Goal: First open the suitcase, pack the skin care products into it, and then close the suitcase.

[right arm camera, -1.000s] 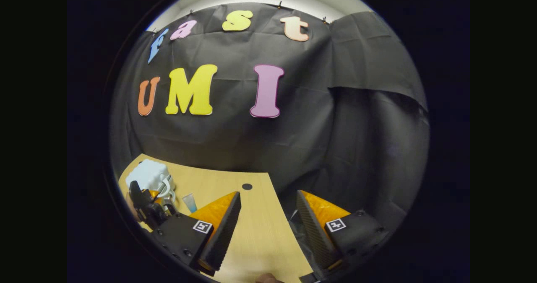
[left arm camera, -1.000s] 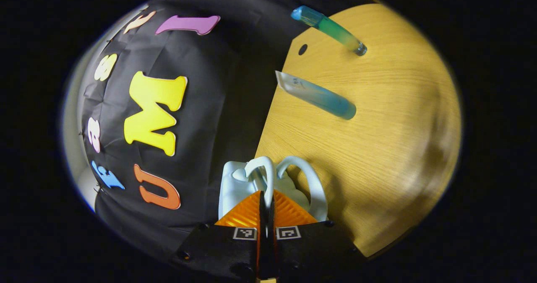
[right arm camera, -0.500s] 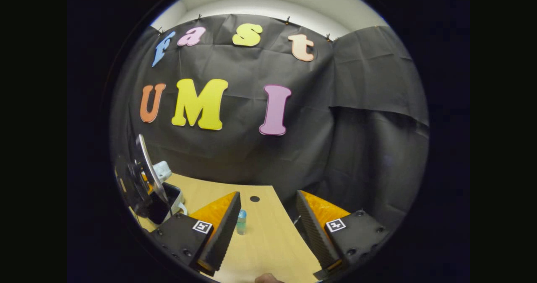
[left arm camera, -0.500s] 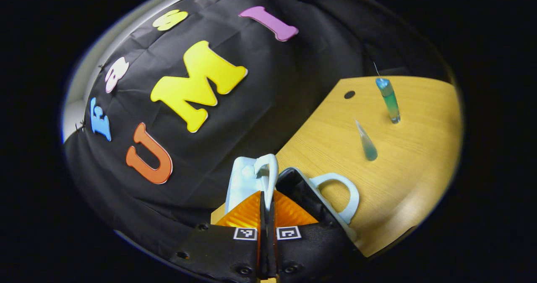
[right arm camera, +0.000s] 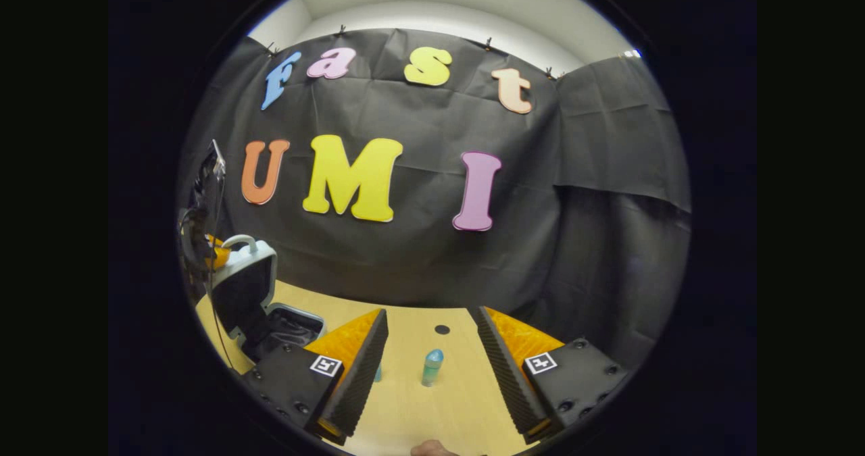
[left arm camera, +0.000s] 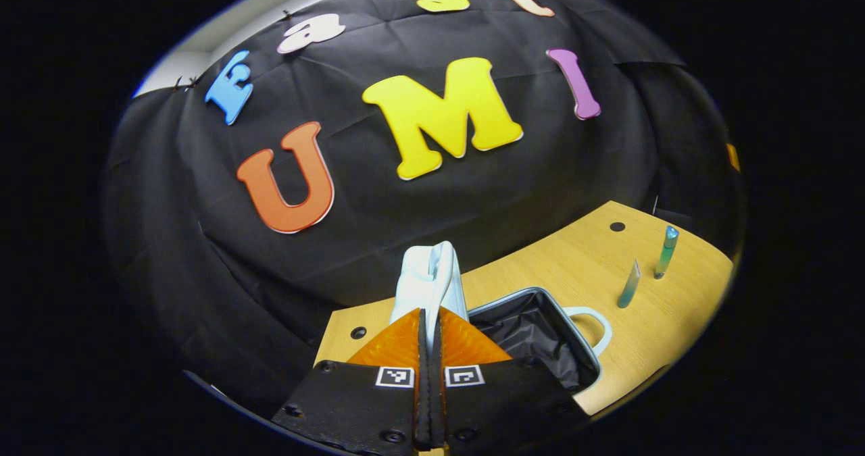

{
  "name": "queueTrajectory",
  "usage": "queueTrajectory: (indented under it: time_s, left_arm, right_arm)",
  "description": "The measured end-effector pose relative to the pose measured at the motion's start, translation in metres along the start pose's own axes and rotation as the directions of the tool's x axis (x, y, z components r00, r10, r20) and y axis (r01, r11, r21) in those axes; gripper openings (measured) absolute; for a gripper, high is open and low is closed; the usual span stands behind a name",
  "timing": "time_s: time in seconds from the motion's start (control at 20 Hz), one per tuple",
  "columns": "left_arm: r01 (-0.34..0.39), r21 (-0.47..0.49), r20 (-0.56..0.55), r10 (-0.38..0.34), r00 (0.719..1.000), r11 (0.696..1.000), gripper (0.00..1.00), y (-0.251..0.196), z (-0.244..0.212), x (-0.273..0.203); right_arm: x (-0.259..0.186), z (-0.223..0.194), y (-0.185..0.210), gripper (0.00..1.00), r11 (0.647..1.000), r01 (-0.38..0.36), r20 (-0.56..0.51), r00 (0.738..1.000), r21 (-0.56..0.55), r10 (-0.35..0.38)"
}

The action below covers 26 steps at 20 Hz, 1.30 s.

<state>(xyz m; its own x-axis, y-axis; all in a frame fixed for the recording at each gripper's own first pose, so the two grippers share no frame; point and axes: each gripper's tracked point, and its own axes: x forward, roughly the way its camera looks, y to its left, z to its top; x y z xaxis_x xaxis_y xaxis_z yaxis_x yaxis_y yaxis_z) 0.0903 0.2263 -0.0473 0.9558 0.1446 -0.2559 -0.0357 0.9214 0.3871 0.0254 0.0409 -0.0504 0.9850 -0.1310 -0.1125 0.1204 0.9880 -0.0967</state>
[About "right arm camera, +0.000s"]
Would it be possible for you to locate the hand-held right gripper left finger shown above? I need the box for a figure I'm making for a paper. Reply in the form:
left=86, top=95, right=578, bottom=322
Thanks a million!
left=241, top=307, right=390, bottom=447

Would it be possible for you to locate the black backdrop cloth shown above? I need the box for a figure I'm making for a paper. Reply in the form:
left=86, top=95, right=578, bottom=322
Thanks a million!
left=177, top=27, right=691, bottom=376

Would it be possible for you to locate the teal bottle with blue cap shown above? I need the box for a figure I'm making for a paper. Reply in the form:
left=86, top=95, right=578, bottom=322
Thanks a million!
left=422, top=349, right=445, bottom=387

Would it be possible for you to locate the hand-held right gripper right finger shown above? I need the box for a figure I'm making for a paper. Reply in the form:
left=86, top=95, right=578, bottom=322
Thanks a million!
left=476, top=305, right=631, bottom=446

